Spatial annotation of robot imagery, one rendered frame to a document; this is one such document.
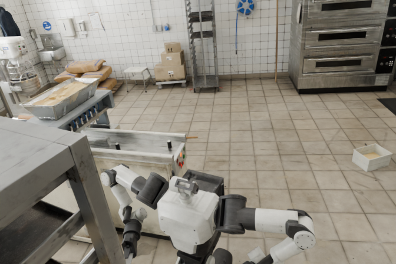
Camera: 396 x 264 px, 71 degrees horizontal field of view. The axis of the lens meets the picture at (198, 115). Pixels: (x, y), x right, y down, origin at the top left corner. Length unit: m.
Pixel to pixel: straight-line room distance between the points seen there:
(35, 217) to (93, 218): 0.12
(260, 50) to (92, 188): 5.53
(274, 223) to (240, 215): 0.14
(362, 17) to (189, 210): 4.33
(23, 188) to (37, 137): 0.09
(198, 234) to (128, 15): 5.22
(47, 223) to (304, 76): 4.77
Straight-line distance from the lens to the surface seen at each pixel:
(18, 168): 0.38
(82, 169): 0.41
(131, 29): 6.07
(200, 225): 1.24
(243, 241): 2.56
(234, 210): 1.22
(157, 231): 2.53
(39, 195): 0.42
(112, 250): 0.52
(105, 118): 2.68
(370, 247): 2.74
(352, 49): 5.13
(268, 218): 1.20
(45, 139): 0.43
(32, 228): 0.53
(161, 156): 1.97
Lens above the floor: 2.00
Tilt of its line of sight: 27 degrees down
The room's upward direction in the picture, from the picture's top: 6 degrees counter-clockwise
